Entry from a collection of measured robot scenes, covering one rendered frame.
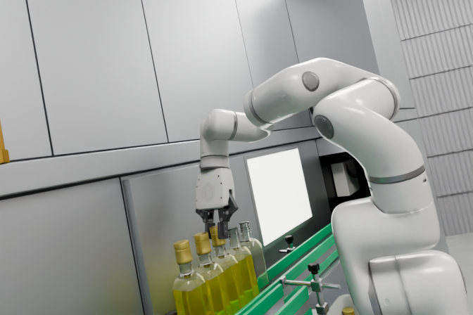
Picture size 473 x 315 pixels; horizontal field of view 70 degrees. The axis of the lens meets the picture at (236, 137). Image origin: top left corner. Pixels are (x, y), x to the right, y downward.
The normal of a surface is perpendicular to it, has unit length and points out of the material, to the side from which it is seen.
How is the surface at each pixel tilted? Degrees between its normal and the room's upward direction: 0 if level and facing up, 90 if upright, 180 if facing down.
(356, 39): 90
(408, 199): 102
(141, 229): 90
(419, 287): 78
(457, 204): 90
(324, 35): 90
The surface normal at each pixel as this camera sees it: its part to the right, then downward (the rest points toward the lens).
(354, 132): -0.51, 0.29
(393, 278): -0.41, -0.54
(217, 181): -0.53, -0.24
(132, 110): 0.77, -0.19
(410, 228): -0.15, 0.11
